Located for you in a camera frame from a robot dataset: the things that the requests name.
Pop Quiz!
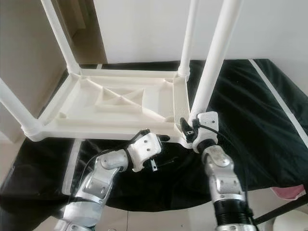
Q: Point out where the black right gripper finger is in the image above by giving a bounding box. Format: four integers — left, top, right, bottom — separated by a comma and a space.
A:
180, 117, 195, 138

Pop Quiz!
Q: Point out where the white plastic table leg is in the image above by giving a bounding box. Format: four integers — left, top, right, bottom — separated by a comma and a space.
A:
190, 0, 243, 121
178, 0, 199, 77
0, 79, 44, 140
41, 0, 81, 74

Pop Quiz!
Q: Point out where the white plastic table top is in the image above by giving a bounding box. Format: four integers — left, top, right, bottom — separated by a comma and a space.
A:
24, 67, 194, 147

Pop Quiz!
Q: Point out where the black cloth table cover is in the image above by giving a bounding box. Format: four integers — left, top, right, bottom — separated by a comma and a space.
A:
0, 59, 308, 212

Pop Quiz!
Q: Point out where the pink fabric item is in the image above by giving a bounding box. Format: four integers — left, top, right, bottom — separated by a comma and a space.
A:
272, 185, 306, 200

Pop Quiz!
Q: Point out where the black metal stand leg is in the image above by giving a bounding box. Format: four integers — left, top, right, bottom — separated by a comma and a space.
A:
253, 195, 308, 224

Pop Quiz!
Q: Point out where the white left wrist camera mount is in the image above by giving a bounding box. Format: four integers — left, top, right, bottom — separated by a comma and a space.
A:
128, 131, 162, 173

